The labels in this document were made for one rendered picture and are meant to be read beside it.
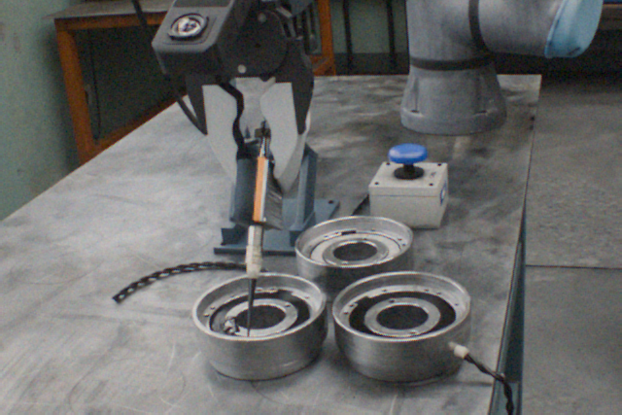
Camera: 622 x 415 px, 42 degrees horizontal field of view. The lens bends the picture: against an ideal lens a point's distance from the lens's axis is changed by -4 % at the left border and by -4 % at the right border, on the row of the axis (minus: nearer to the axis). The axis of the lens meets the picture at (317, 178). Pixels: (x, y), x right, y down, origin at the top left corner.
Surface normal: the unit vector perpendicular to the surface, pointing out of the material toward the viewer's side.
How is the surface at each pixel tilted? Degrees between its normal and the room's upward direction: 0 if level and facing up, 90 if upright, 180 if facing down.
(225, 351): 90
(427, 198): 90
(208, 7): 29
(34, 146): 90
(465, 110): 72
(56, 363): 0
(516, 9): 99
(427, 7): 90
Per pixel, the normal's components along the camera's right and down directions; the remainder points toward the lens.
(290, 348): 0.46, 0.28
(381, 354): -0.37, 0.36
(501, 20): -0.59, 0.43
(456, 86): -0.12, 0.07
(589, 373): -0.09, -0.93
